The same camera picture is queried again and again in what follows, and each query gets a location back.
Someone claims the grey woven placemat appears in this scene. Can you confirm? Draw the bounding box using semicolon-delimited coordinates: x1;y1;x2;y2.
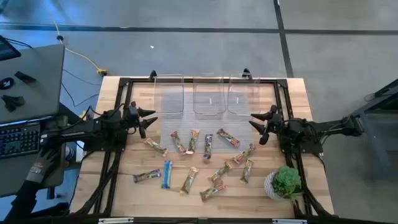
160;82;254;154

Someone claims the black cable bundle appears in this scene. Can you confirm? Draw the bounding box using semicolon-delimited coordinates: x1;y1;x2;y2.
295;183;333;217
73;152;121;216

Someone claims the black flat strip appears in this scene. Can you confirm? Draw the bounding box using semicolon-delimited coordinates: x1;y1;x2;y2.
14;71;37;85

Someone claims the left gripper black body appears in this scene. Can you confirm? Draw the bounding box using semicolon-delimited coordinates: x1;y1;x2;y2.
124;101;147;139

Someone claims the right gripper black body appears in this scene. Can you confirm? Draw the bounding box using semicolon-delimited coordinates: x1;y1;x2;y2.
259;104;284;146

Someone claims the yellow floor cable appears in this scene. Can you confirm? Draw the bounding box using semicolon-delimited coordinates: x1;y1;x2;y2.
41;0;102;73

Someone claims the purple Quaker Chewy granola bar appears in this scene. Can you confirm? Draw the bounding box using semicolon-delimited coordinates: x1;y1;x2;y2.
203;134;214;160
132;169;162;184

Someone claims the black floor cable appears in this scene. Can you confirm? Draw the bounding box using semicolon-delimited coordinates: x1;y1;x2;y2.
60;68;103;108

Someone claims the blue granola bar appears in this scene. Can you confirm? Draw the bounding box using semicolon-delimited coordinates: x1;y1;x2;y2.
161;160;174;190

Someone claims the person's forearm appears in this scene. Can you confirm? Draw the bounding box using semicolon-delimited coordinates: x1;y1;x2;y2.
2;179;43;223

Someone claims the green orange granola bar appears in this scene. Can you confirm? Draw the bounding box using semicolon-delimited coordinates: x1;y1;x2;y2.
143;138;170;157
208;160;233;184
185;128;200;156

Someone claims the dark tablet screen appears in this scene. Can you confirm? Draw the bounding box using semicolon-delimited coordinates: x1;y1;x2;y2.
0;35;22;62

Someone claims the clear plastic bin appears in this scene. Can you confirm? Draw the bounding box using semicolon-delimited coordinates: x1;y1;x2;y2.
227;73;261;118
154;73;185;115
192;74;227;116

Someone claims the black round disc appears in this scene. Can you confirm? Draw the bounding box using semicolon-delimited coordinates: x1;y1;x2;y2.
0;77;15;90

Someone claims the green succulent plant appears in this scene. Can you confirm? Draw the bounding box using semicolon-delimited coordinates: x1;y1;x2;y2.
272;166;304;200

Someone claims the person's hand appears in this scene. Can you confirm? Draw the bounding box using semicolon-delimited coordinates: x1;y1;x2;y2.
26;146;62;184

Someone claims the white metal bracket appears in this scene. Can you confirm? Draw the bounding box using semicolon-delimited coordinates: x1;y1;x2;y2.
98;217;134;224
272;218;308;224

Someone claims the grey side desk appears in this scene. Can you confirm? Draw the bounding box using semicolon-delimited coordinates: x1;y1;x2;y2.
0;43;68;198

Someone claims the black computer keyboard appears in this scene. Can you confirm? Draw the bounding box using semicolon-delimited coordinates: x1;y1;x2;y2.
0;122;42;159

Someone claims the white patterned plant pot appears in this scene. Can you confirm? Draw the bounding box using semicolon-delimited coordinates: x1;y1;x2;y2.
263;170;282;202

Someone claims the black angular plastic piece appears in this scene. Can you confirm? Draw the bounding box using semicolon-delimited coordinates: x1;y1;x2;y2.
1;95;25;113

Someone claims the dark metal cart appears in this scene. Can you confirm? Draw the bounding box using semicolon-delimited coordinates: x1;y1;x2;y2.
351;79;398;181

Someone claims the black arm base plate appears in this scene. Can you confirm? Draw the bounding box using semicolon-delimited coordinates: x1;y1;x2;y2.
279;136;324;156
83;136;128;153

